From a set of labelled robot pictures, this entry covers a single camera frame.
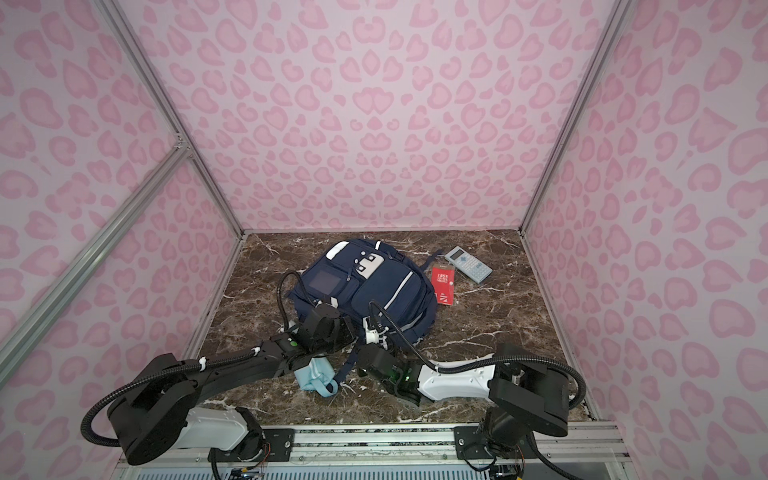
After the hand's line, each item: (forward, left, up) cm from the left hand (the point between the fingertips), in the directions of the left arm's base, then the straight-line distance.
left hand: (366, 328), depth 85 cm
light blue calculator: (+28, -35, -6) cm, 45 cm away
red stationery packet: (+19, -25, -8) cm, 33 cm away
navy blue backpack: (+17, 0, 0) cm, 17 cm away
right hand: (-5, +1, -2) cm, 5 cm away
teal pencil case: (-11, +13, -6) cm, 18 cm away
